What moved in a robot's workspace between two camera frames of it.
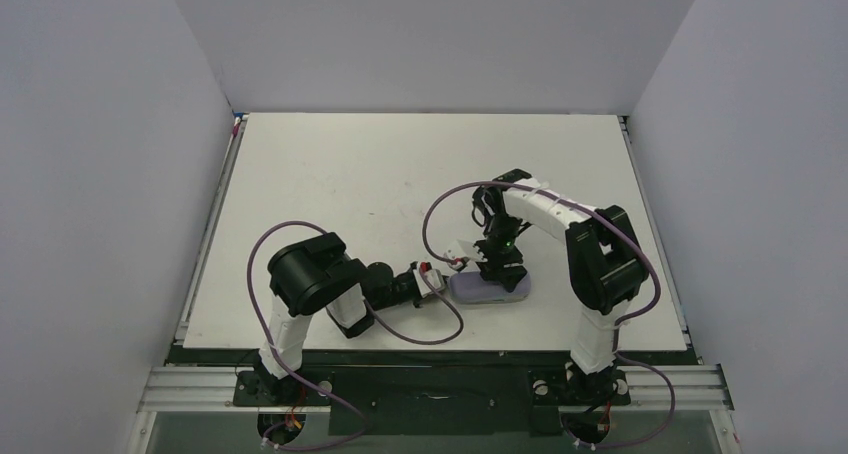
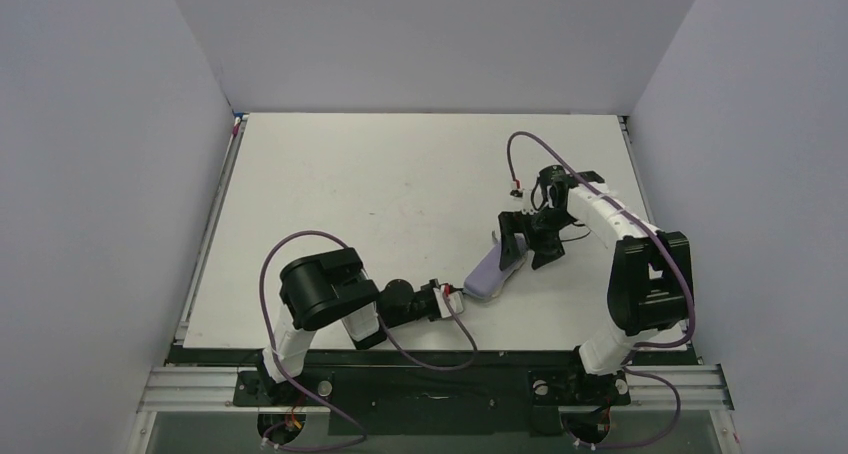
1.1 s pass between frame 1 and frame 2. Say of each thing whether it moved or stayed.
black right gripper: moved
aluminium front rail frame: stayed
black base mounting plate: stayed
